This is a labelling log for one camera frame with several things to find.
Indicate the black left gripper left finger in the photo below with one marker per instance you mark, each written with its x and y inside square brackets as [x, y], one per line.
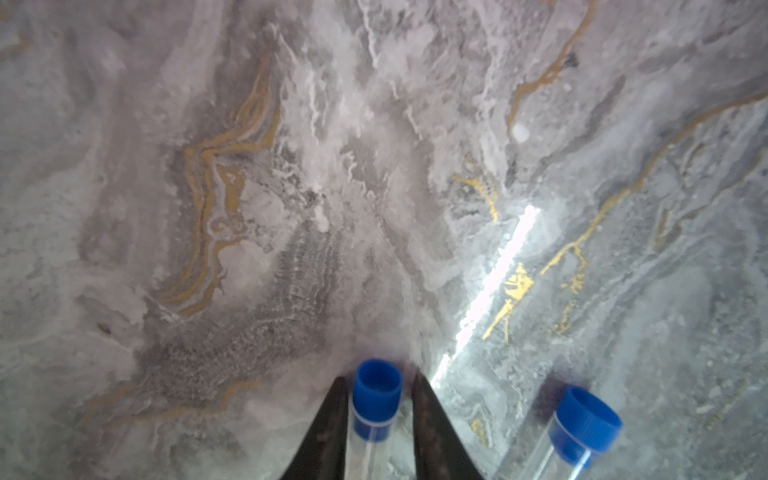
[322, 453]

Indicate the test tube blue cap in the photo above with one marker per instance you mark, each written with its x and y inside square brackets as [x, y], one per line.
[374, 406]
[581, 430]

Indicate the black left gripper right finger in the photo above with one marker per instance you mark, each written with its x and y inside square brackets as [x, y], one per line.
[438, 451]

